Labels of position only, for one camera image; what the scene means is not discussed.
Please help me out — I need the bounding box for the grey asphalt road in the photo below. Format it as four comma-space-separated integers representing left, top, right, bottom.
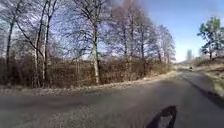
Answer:
0, 68, 224, 128

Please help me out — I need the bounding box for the row of bare trees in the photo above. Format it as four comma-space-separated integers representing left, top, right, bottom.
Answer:
0, 0, 177, 89

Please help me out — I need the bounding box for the pine tree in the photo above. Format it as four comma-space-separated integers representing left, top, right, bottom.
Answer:
196, 16, 224, 61

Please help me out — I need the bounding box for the dry grass verge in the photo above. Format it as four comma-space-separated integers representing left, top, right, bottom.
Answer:
0, 69, 181, 98
186, 62, 224, 98

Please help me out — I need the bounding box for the brown leafless brush hedge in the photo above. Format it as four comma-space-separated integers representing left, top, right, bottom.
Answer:
0, 57, 175, 90

